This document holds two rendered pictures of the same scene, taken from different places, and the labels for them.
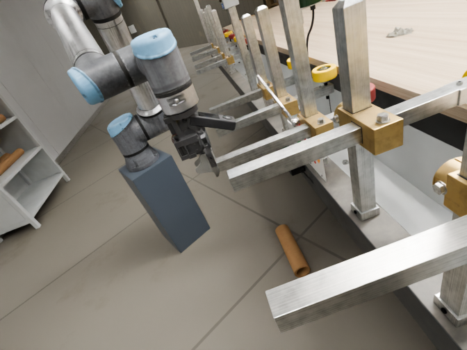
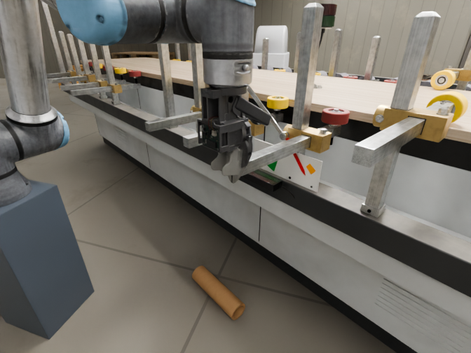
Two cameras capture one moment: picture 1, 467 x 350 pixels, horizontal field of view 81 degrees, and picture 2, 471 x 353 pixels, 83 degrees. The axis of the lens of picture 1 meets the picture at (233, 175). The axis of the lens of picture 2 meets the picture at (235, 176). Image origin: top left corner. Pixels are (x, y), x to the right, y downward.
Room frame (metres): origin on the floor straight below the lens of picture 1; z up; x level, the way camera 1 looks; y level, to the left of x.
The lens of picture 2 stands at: (0.27, 0.41, 1.10)
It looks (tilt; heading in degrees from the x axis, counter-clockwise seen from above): 27 degrees down; 316
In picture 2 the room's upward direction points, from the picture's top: straight up
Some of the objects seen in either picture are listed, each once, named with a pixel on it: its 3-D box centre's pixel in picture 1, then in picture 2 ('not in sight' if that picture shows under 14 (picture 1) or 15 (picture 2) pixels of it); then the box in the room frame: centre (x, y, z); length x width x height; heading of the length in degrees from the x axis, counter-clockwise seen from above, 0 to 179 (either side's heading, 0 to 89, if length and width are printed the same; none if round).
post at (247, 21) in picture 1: (260, 75); (200, 98); (1.19, -0.27, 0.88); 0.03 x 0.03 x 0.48; 89
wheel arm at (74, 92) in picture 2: (224, 62); (108, 89); (2.15, -0.25, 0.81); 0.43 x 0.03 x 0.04; 89
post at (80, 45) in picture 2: (215, 37); (85, 64); (2.69, -0.31, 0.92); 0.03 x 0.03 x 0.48; 89
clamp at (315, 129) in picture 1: (315, 123); (305, 136); (0.67, -0.26, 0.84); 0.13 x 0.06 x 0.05; 179
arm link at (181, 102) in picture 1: (178, 100); (228, 72); (0.65, 0.05, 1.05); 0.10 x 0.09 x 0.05; 178
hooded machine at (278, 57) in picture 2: not in sight; (270, 68); (3.40, -3.46, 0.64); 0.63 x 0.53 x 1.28; 119
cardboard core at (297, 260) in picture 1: (291, 248); (216, 291); (0.96, -0.14, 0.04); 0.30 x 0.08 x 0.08; 179
